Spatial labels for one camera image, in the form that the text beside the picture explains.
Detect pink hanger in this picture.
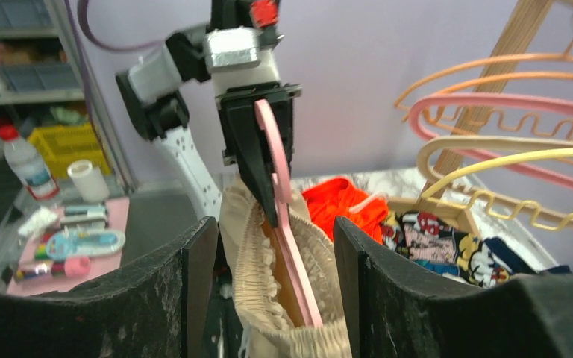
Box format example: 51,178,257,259
257,102,323,327
408,92,573,200

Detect inner orange hanger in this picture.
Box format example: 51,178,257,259
404,71,573,140

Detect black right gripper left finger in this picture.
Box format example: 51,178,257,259
0,217,218,357

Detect metal storage shelf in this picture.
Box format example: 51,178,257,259
0,0,137,194

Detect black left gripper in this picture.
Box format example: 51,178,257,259
215,83,302,227

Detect beige hanger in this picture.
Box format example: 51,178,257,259
416,135,573,189

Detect beige shorts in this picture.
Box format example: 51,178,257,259
219,178,354,358

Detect yellow plastic basket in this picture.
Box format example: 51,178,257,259
28,123,112,179

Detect clear plastic water bottle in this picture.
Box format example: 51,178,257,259
0,125,60,201

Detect outer orange hanger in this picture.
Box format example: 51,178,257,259
394,1,573,110

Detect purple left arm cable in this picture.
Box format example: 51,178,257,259
63,0,169,125

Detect cream notched hanger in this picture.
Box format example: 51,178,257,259
419,189,573,232

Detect white tape roll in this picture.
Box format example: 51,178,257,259
67,160,110,203

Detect orange hanger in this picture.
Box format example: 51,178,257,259
404,71,573,140
394,1,573,110

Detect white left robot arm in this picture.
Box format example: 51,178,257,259
116,25,301,227

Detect wooden clothes rack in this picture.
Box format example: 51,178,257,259
394,1,573,231

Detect comic print shorts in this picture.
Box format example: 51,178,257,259
381,211,572,289

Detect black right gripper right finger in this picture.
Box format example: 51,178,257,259
334,217,573,357

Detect yellow hanger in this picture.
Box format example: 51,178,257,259
417,148,573,195

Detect pink mat with tools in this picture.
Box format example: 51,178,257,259
6,198,130,296

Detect orange mesh shorts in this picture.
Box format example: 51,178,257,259
302,177,389,244

